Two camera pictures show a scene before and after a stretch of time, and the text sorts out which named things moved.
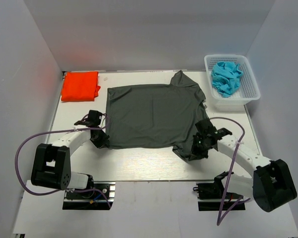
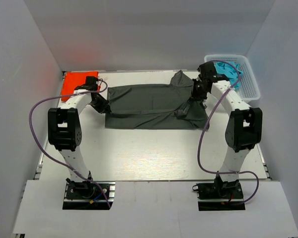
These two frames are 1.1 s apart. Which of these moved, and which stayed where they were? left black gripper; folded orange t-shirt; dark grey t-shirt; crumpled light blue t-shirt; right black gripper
Moved: right black gripper; dark grey t-shirt; left black gripper
Stayed: folded orange t-shirt; crumpled light blue t-shirt
